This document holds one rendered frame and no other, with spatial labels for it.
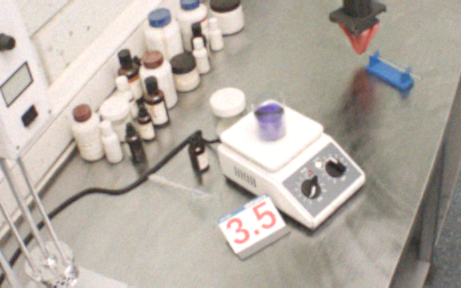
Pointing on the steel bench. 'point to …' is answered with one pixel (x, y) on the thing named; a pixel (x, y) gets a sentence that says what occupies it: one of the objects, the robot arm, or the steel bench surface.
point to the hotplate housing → (245, 173)
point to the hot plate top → (245, 135)
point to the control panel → (333, 187)
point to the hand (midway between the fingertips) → (360, 49)
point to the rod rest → (389, 73)
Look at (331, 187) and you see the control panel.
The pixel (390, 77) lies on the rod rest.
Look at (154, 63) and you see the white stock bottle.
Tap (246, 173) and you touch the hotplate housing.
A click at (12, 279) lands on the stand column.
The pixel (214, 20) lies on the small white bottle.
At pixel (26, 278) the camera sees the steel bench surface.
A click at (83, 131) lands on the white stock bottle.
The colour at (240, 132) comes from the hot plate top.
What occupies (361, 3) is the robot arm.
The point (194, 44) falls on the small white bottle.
